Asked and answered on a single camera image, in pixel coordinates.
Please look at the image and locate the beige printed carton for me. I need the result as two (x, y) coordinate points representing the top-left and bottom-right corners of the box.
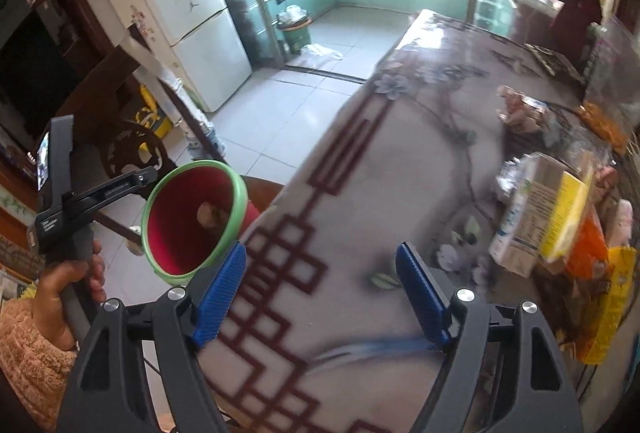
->
(489, 153), (578, 278)

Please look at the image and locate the orange snack wrapper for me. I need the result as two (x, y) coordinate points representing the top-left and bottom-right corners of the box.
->
(565, 205), (608, 281)

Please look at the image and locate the red beige paper wrapper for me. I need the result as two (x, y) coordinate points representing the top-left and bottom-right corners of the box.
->
(497, 86), (548, 134)

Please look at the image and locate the beige knitted sleeve forearm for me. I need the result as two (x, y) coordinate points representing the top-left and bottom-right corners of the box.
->
(1, 299), (77, 432)

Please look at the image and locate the green kitchen trash bin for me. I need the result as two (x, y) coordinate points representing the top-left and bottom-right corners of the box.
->
(276, 4), (311, 54)

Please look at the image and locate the person's left hand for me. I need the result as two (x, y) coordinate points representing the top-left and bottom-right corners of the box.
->
(30, 240), (109, 352)

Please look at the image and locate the dark carved wooden chair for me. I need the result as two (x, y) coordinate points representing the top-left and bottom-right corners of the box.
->
(44, 22), (281, 244)

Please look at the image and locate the red bin with green rim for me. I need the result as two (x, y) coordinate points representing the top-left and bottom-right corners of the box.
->
(141, 160), (259, 285)

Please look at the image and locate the yellow jug on floor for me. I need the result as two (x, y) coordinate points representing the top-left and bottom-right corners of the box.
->
(134, 84), (174, 138)

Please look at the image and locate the floral patterned tablecloth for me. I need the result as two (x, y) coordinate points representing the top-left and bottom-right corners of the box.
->
(198, 11), (611, 432)

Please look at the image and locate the dark patterned remote box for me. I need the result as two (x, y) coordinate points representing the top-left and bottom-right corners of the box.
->
(524, 43), (586, 88)

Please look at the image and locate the clear bag of orange snacks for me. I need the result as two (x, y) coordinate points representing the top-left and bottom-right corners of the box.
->
(579, 16), (639, 156)

